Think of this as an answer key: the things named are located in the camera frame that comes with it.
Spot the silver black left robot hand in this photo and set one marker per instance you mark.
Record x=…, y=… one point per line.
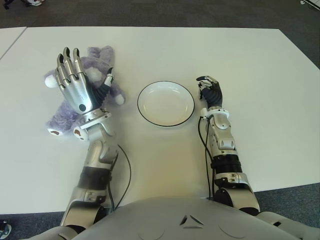
x=77, y=92

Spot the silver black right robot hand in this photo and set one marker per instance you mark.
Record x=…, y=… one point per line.
x=212, y=96

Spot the purple plush bunny doll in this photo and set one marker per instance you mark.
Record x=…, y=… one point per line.
x=65, y=116

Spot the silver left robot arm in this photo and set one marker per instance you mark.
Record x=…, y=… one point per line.
x=97, y=155

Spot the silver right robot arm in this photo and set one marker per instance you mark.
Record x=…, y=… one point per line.
x=222, y=145

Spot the white plate with black rim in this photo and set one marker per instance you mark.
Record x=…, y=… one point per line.
x=166, y=103

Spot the white neighbouring table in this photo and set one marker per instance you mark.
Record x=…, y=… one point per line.
x=8, y=40

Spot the white sneaker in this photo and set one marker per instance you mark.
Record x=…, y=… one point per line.
x=35, y=2

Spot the grey robot torso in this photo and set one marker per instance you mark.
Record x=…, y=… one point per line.
x=175, y=220

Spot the white background object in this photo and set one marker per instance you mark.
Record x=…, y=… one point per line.
x=311, y=2

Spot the grey caster base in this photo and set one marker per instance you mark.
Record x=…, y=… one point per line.
x=5, y=227

